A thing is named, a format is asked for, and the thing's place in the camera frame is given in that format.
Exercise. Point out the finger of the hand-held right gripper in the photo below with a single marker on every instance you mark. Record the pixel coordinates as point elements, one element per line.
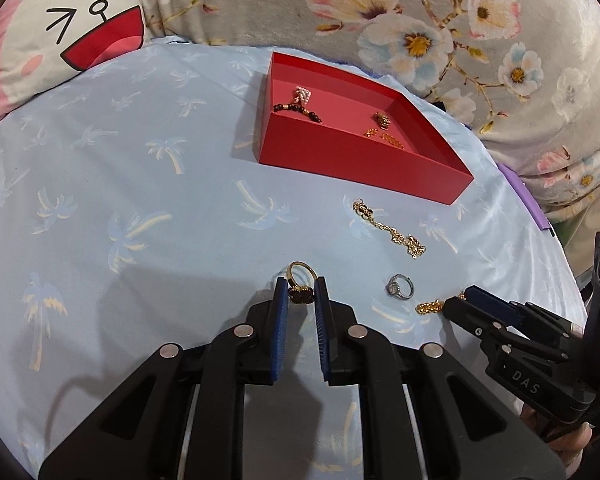
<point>472,320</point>
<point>495,305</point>

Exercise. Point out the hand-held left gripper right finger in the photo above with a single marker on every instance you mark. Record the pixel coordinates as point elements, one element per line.
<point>322,332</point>

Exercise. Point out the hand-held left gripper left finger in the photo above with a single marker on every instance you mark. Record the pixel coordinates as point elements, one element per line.
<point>280,332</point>

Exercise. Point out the red cardboard box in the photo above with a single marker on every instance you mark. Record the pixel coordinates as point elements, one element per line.
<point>380,155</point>

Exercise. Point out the person's right hand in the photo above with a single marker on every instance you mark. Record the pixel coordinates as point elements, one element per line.
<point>567,447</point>

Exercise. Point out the purple cloth edge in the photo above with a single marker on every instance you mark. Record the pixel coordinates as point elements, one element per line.
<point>525,195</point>

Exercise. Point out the light blue palm sheet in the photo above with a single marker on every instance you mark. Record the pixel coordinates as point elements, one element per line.
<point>145,195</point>

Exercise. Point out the gold flower brooch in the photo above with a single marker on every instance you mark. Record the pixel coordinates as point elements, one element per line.
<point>381,120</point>

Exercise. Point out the white pearl ornament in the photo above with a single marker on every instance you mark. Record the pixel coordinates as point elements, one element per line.
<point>302,95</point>

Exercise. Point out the grey floral blanket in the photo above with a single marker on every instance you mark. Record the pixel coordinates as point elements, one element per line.
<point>430,25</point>

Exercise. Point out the cartoon face pillow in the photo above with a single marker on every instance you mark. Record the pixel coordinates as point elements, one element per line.
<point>65,40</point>

